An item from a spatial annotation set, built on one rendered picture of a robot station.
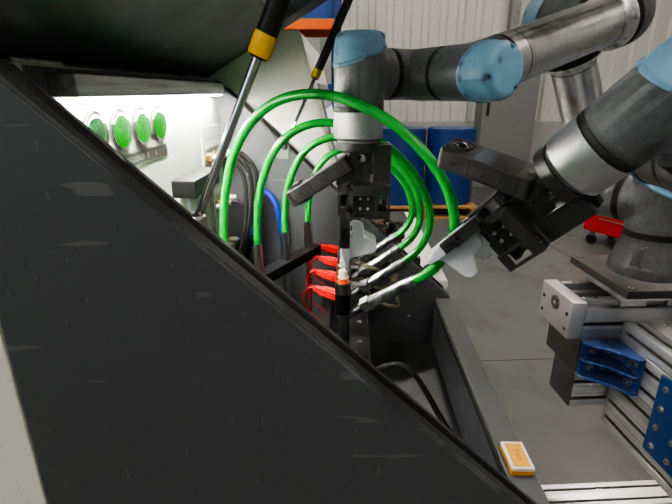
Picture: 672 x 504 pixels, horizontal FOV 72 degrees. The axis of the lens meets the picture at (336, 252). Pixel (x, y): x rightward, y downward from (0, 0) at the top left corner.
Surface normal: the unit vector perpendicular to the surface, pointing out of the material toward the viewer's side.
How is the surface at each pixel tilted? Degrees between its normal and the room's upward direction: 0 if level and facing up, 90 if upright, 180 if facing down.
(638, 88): 76
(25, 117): 90
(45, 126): 90
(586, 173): 110
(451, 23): 90
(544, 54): 95
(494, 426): 0
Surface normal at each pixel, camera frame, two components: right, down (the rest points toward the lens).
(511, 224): -0.59, 0.46
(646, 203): -0.85, 0.17
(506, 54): 0.52, 0.29
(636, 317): 0.06, 0.33
